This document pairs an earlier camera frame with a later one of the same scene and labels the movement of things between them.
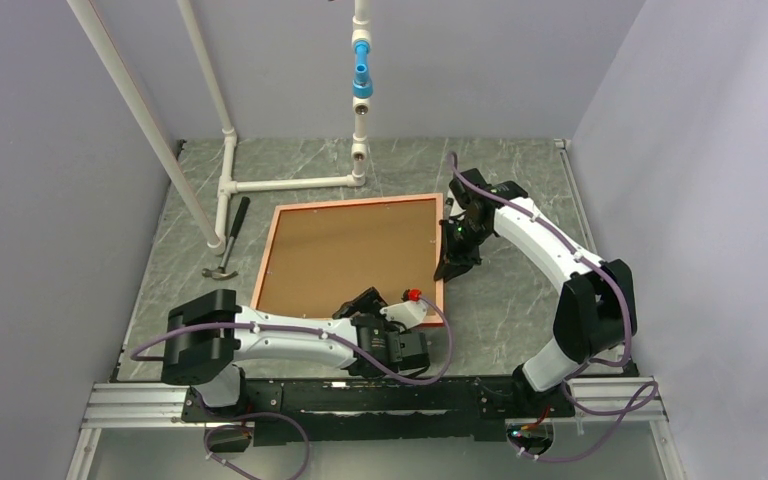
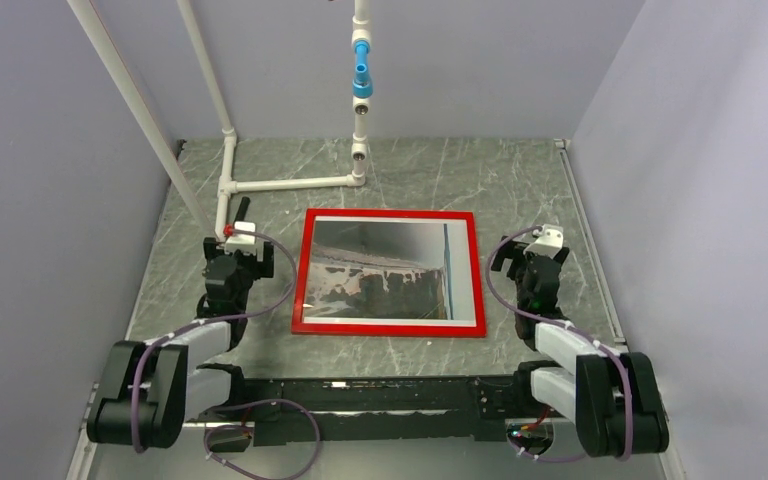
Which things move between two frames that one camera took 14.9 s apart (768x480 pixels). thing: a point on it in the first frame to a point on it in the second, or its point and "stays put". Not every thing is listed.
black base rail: (381, 410) stays put
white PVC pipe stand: (215, 234) stays put
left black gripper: (370, 301) to (259, 268)
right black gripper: (457, 262) to (511, 250)
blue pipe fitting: (362, 85) stays put
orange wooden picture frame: (439, 196) to (298, 326)
